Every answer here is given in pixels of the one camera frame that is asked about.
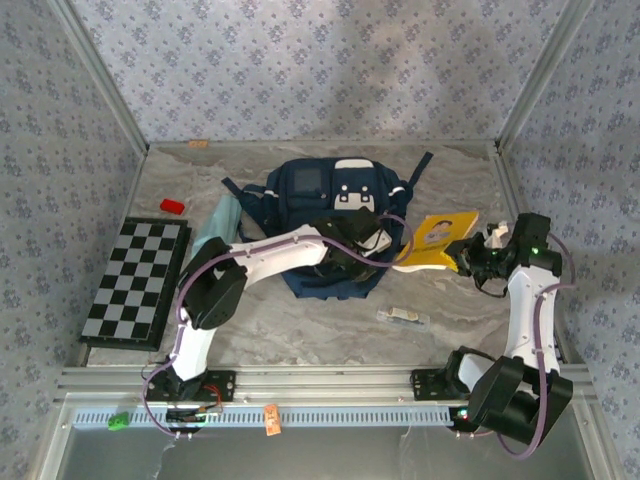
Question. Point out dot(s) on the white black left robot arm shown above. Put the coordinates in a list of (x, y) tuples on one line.
[(280, 255)]

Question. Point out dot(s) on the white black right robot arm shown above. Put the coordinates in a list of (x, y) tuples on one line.
[(530, 310)]

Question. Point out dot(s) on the aluminium frame post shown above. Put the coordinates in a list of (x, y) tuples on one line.
[(100, 80), (542, 75)]

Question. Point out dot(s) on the yellow book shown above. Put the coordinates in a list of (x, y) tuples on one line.
[(435, 235)]

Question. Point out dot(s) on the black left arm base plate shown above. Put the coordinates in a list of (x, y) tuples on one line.
[(222, 385)]

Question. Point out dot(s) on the clear plastic compass case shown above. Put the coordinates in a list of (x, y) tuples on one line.
[(404, 317)]

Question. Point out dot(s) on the navy blue backpack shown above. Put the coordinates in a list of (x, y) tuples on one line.
[(300, 210)]

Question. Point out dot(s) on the small red box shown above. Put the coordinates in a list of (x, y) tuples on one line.
[(172, 206)]

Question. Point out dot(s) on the small orange sticker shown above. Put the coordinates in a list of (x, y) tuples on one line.
[(198, 144)]

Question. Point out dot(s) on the black grey folding chessboard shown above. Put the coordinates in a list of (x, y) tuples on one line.
[(135, 280)]

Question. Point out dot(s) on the orange paper tag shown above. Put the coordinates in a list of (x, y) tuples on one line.
[(272, 420)]

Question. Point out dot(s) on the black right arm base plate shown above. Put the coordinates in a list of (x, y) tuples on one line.
[(425, 385)]

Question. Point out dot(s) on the green plastic clip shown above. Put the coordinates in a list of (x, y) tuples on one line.
[(118, 422)]

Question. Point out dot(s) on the teal cloth pouch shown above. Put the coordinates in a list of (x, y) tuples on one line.
[(220, 220)]

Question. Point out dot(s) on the aluminium mounting rail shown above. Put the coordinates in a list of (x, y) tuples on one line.
[(320, 385)]

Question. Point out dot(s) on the grey metal front panel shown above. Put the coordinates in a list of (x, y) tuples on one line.
[(320, 455)]

